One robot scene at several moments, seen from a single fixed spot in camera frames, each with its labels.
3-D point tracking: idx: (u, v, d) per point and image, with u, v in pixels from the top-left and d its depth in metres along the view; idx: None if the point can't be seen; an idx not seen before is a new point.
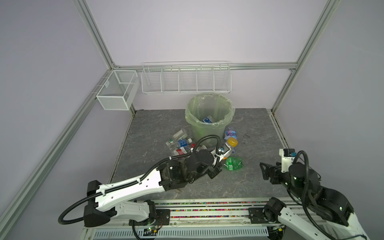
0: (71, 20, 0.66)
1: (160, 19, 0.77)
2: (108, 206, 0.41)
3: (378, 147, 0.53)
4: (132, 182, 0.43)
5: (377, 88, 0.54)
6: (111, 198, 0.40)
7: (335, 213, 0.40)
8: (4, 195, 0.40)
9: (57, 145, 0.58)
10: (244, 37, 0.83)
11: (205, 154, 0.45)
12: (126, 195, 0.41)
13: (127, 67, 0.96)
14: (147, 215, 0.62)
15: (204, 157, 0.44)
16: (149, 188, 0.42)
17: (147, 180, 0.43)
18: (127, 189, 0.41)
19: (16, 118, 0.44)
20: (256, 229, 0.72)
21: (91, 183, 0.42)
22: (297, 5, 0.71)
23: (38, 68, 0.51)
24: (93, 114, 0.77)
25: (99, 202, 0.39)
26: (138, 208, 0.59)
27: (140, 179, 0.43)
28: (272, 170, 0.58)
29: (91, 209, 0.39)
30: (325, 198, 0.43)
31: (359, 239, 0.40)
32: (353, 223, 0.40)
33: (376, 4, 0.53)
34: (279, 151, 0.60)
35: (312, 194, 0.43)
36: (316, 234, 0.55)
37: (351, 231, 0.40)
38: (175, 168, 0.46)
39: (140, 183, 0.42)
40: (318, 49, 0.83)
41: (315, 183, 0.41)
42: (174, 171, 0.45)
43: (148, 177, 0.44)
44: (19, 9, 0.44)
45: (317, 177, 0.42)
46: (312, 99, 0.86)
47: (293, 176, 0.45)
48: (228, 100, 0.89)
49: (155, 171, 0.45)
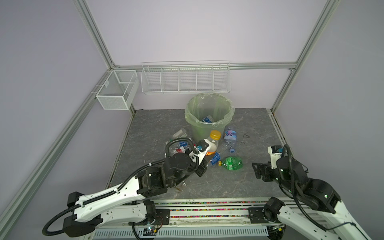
0: (71, 20, 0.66)
1: (159, 19, 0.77)
2: (88, 217, 0.41)
3: (378, 147, 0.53)
4: (110, 193, 0.43)
5: (377, 88, 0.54)
6: (89, 210, 0.41)
7: (321, 201, 0.42)
8: (4, 195, 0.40)
9: (57, 145, 0.58)
10: (244, 37, 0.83)
11: (181, 158, 0.43)
12: (104, 206, 0.41)
13: (127, 67, 0.96)
14: (143, 216, 0.62)
15: (179, 162, 0.42)
16: (127, 197, 0.42)
17: (125, 189, 0.43)
18: (105, 200, 0.42)
19: (16, 118, 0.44)
20: (256, 229, 0.72)
21: (72, 195, 0.43)
22: (297, 5, 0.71)
23: (38, 68, 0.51)
24: (93, 114, 0.77)
25: (77, 214, 0.40)
26: (132, 211, 0.59)
27: (117, 189, 0.43)
28: (263, 168, 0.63)
29: (70, 222, 0.39)
30: (311, 188, 0.46)
31: (349, 226, 0.41)
32: (341, 211, 0.42)
33: (376, 5, 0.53)
34: (268, 149, 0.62)
35: (299, 184, 0.46)
36: (316, 230, 0.55)
37: (339, 218, 0.41)
38: (154, 175, 0.45)
39: (118, 193, 0.42)
40: (318, 49, 0.83)
41: (300, 174, 0.45)
42: (152, 178, 0.44)
43: (126, 186, 0.43)
44: (19, 9, 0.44)
45: (302, 170, 0.45)
46: (312, 99, 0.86)
47: (280, 168, 0.48)
48: (228, 100, 0.89)
49: (134, 179, 0.44)
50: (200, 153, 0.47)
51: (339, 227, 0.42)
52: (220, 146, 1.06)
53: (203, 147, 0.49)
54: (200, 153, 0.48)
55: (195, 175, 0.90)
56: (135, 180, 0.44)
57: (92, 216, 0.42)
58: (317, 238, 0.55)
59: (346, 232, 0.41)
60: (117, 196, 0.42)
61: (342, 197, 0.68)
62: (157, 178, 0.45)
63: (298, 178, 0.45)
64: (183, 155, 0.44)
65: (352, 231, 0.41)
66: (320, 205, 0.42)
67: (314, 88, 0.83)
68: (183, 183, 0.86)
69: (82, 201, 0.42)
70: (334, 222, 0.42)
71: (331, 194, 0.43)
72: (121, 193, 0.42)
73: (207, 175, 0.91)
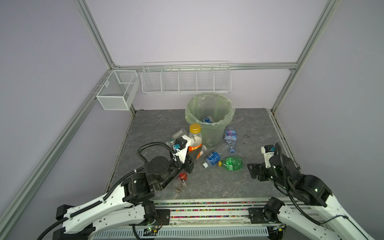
0: (71, 20, 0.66)
1: (159, 19, 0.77)
2: (76, 229, 0.42)
3: (378, 147, 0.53)
4: (96, 203, 0.43)
5: (377, 88, 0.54)
6: (77, 221, 0.41)
7: (312, 194, 0.43)
8: (4, 195, 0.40)
9: (57, 144, 0.58)
10: (244, 37, 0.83)
11: (158, 163, 0.42)
12: (92, 216, 0.42)
13: (127, 67, 0.96)
14: (140, 217, 0.62)
15: (156, 166, 0.41)
16: (114, 205, 0.42)
17: (111, 198, 0.43)
18: (92, 210, 0.42)
19: (16, 118, 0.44)
20: (256, 229, 0.72)
21: (59, 208, 0.44)
22: (297, 5, 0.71)
23: (38, 68, 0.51)
24: (93, 114, 0.77)
25: (65, 226, 0.41)
26: (128, 214, 0.59)
27: (103, 199, 0.43)
28: (257, 167, 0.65)
29: (59, 235, 0.40)
30: (304, 183, 0.47)
31: (340, 219, 0.42)
32: (332, 205, 0.43)
33: (376, 5, 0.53)
34: (261, 149, 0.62)
35: (290, 179, 0.47)
36: (315, 228, 0.55)
37: (330, 211, 0.42)
38: (138, 182, 0.45)
39: (105, 202, 0.43)
40: (318, 49, 0.83)
41: (291, 169, 0.47)
42: (137, 185, 0.44)
43: (112, 194, 0.44)
44: (19, 8, 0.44)
45: (294, 164, 0.47)
46: (312, 99, 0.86)
47: (272, 165, 0.49)
48: (228, 100, 0.89)
49: (119, 187, 0.45)
50: (178, 151, 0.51)
51: (332, 221, 0.43)
52: (220, 146, 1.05)
53: (181, 145, 0.54)
54: (178, 151, 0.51)
55: (195, 175, 0.90)
56: (121, 188, 0.45)
57: (81, 227, 0.43)
58: (317, 236, 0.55)
59: (339, 226, 0.42)
60: (104, 205, 0.43)
61: (342, 197, 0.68)
62: (142, 183, 0.45)
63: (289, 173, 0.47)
64: (160, 159, 0.42)
65: (345, 224, 0.41)
66: (311, 199, 0.43)
67: (314, 88, 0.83)
68: (183, 183, 0.86)
69: (70, 213, 0.43)
70: (327, 216, 0.43)
71: (321, 188, 0.45)
72: (107, 202, 0.43)
73: (207, 175, 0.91)
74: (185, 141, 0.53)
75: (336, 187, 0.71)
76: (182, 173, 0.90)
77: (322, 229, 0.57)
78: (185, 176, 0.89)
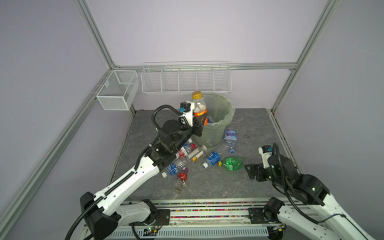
0: (71, 20, 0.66)
1: (159, 19, 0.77)
2: (113, 207, 0.41)
3: (378, 147, 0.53)
4: (127, 176, 0.44)
5: (377, 88, 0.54)
6: (114, 197, 0.41)
7: (310, 194, 0.44)
8: (4, 195, 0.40)
9: (57, 144, 0.58)
10: (244, 37, 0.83)
11: (170, 125, 0.47)
12: (128, 188, 0.43)
13: (127, 67, 0.96)
14: (148, 210, 0.63)
15: (170, 128, 0.46)
16: (146, 172, 0.45)
17: (141, 167, 0.46)
18: (125, 185, 0.43)
19: (16, 118, 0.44)
20: (257, 229, 0.72)
21: (85, 195, 0.40)
22: (297, 5, 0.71)
23: (39, 68, 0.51)
24: (93, 114, 0.77)
25: (103, 205, 0.39)
26: (138, 207, 0.59)
27: (134, 169, 0.45)
28: (255, 168, 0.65)
29: (99, 215, 0.38)
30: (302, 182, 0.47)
31: (338, 217, 0.42)
32: (329, 203, 0.43)
33: (376, 4, 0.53)
34: (258, 149, 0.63)
35: (288, 179, 0.48)
36: (314, 228, 0.55)
37: (328, 210, 0.42)
38: (160, 148, 0.51)
39: (136, 173, 0.45)
40: (318, 49, 0.83)
41: (289, 168, 0.47)
42: (160, 150, 0.50)
43: (140, 164, 0.46)
44: (19, 9, 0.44)
45: (292, 164, 0.48)
46: (312, 99, 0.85)
47: (271, 164, 0.50)
48: (228, 100, 0.89)
49: (144, 157, 0.48)
50: (185, 113, 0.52)
51: (330, 220, 0.43)
52: (220, 146, 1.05)
53: (185, 108, 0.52)
54: (184, 114, 0.58)
55: (195, 175, 0.90)
56: (147, 158, 0.48)
57: (117, 205, 0.43)
58: (317, 236, 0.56)
59: (337, 224, 0.42)
60: (137, 175, 0.44)
61: (342, 197, 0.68)
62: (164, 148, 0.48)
63: (287, 173, 0.47)
64: (171, 122, 0.47)
65: (343, 223, 0.42)
66: (309, 198, 0.44)
67: (314, 88, 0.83)
68: (183, 183, 0.86)
69: (102, 192, 0.41)
70: (325, 215, 0.43)
71: (319, 187, 0.45)
72: (138, 172, 0.45)
73: (208, 175, 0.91)
74: (189, 103, 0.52)
75: (336, 187, 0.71)
76: (182, 173, 0.90)
77: (322, 229, 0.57)
78: (185, 176, 0.89)
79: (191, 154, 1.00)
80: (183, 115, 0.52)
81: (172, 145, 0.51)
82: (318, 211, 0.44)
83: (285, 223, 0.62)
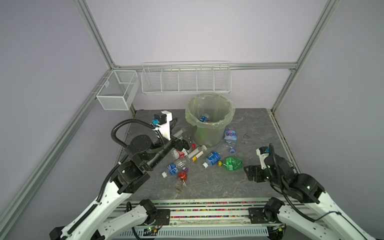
0: (71, 20, 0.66)
1: (159, 19, 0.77)
2: None
3: (377, 147, 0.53)
4: (92, 208, 0.40)
5: (377, 88, 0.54)
6: (79, 234, 0.38)
7: (305, 192, 0.45)
8: (4, 195, 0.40)
9: (57, 144, 0.58)
10: (244, 37, 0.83)
11: (140, 142, 0.39)
12: (93, 221, 0.39)
13: (127, 67, 0.96)
14: (142, 216, 0.62)
15: (139, 145, 0.39)
16: (111, 202, 0.40)
17: (106, 196, 0.40)
18: (91, 216, 0.39)
19: (15, 118, 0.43)
20: (257, 229, 0.72)
21: (52, 233, 0.39)
22: (297, 5, 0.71)
23: (39, 68, 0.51)
24: (93, 114, 0.77)
25: None
26: (131, 215, 0.58)
27: (98, 200, 0.40)
28: (253, 169, 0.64)
29: None
30: (298, 181, 0.48)
31: (333, 215, 0.43)
32: (324, 201, 0.44)
33: (376, 5, 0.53)
34: (256, 151, 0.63)
35: (284, 178, 0.49)
36: (314, 228, 0.55)
37: (324, 208, 0.43)
38: (127, 169, 0.43)
39: (101, 203, 0.40)
40: (318, 49, 0.83)
41: (285, 169, 0.49)
42: (128, 172, 0.42)
43: (105, 193, 0.41)
44: (19, 8, 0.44)
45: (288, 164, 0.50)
46: (312, 99, 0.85)
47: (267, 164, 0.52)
48: (228, 100, 0.89)
49: (110, 183, 0.42)
50: (157, 126, 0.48)
51: (326, 217, 0.44)
52: (220, 146, 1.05)
53: (160, 119, 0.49)
54: (158, 127, 0.51)
55: (195, 175, 0.90)
56: (112, 184, 0.41)
57: (90, 234, 0.41)
58: (317, 235, 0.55)
59: (332, 221, 0.43)
60: (101, 205, 0.40)
61: (341, 197, 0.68)
62: (132, 169, 0.43)
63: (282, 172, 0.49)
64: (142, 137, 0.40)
65: (338, 220, 0.42)
66: (304, 197, 0.45)
67: (314, 88, 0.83)
68: (183, 183, 0.86)
69: (66, 231, 0.38)
70: (321, 212, 0.44)
71: (314, 185, 0.46)
72: (103, 202, 0.40)
73: (207, 175, 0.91)
74: (164, 114, 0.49)
75: (336, 187, 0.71)
76: (182, 173, 0.90)
77: (322, 229, 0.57)
78: (185, 176, 0.89)
79: (192, 154, 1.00)
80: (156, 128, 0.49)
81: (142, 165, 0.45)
82: (315, 209, 0.44)
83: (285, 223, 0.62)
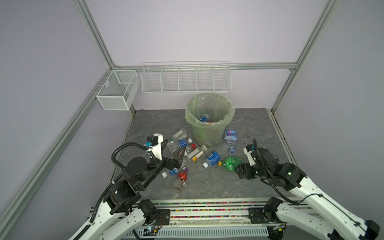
0: (71, 20, 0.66)
1: (159, 19, 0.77)
2: None
3: (377, 147, 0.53)
4: (86, 228, 0.42)
5: (377, 88, 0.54)
6: None
7: (288, 179, 0.48)
8: (4, 195, 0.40)
9: (57, 145, 0.58)
10: (244, 38, 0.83)
11: (136, 163, 0.44)
12: None
13: (127, 67, 0.96)
14: (138, 220, 0.61)
15: (135, 167, 0.43)
16: (103, 222, 0.42)
17: (99, 216, 0.43)
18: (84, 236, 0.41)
19: (15, 119, 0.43)
20: (257, 229, 0.72)
21: None
22: (297, 5, 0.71)
23: (38, 69, 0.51)
24: (93, 114, 0.77)
25: None
26: (126, 222, 0.59)
27: (91, 221, 0.43)
28: (243, 167, 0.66)
29: None
30: (281, 170, 0.52)
31: (314, 196, 0.45)
32: (306, 185, 0.47)
33: (376, 4, 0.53)
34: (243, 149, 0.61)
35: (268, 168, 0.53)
36: (311, 220, 0.54)
37: (305, 191, 0.46)
38: (120, 189, 0.45)
39: (94, 223, 0.42)
40: (318, 49, 0.83)
41: (268, 158, 0.53)
42: (120, 192, 0.45)
43: (98, 213, 0.43)
44: (19, 8, 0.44)
45: (270, 154, 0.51)
46: (312, 99, 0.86)
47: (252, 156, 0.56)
48: (228, 100, 0.89)
49: (103, 204, 0.44)
50: (151, 147, 0.56)
51: (307, 201, 0.46)
52: (220, 146, 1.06)
53: (152, 141, 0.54)
54: (151, 148, 0.56)
55: (195, 175, 0.90)
56: (105, 204, 0.44)
57: None
58: (313, 227, 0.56)
59: (317, 204, 0.44)
60: (93, 226, 0.42)
61: (341, 197, 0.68)
62: (124, 189, 0.46)
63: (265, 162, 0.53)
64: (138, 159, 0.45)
65: (320, 201, 0.44)
66: (287, 184, 0.48)
67: (314, 89, 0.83)
68: (183, 183, 0.86)
69: None
70: (302, 197, 0.46)
71: (296, 173, 0.49)
72: (95, 222, 0.42)
73: (208, 175, 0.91)
74: (156, 136, 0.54)
75: (336, 187, 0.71)
76: (182, 173, 0.90)
77: (318, 220, 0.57)
78: (185, 176, 0.89)
79: (192, 154, 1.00)
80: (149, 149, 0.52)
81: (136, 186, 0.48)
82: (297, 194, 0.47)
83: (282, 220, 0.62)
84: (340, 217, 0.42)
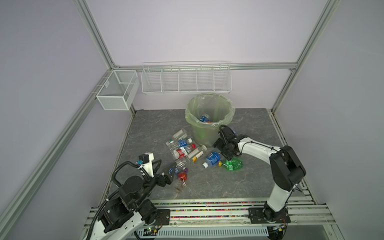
0: (71, 20, 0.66)
1: (159, 18, 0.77)
2: None
3: (376, 147, 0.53)
4: None
5: (377, 87, 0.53)
6: None
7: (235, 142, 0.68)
8: (4, 195, 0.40)
9: (57, 144, 0.58)
10: (243, 37, 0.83)
11: (133, 182, 0.47)
12: None
13: (127, 67, 0.96)
14: (137, 222, 0.62)
15: (132, 186, 0.47)
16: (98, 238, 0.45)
17: (95, 234, 0.46)
18: None
19: (14, 119, 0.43)
20: (256, 229, 0.72)
21: None
22: (298, 4, 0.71)
23: (39, 69, 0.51)
24: (93, 114, 0.77)
25: None
26: (124, 226, 0.60)
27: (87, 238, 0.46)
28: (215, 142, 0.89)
29: None
30: (235, 138, 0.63)
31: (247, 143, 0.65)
32: (244, 139, 0.68)
33: (376, 4, 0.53)
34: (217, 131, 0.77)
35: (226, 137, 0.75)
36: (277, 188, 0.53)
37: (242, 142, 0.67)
38: (113, 208, 0.48)
39: None
40: (317, 49, 0.84)
41: (227, 132, 0.76)
42: (113, 211, 0.47)
43: (94, 231, 0.46)
44: (18, 8, 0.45)
45: (230, 130, 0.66)
46: (312, 99, 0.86)
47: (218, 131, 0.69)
48: (228, 100, 0.89)
49: (98, 221, 0.47)
50: (142, 165, 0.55)
51: (244, 150, 0.64)
52: None
53: (143, 159, 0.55)
54: (142, 165, 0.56)
55: (195, 175, 0.90)
56: (99, 221, 0.47)
57: None
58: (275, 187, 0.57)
59: (249, 148, 0.62)
60: None
61: (343, 197, 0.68)
62: (116, 208, 0.48)
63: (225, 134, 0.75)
64: (134, 179, 0.48)
65: (249, 145, 0.63)
66: (236, 148, 0.68)
67: (314, 89, 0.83)
68: (183, 183, 0.86)
69: None
70: (241, 148, 0.65)
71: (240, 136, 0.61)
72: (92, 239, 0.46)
73: (208, 175, 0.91)
74: (147, 154, 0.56)
75: (337, 187, 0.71)
76: (182, 173, 0.90)
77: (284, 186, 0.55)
78: (185, 176, 0.89)
79: (192, 154, 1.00)
80: (141, 166, 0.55)
81: (130, 203, 0.51)
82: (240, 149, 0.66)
83: (279, 209, 0.61)
84: (259, 147, 0.59)
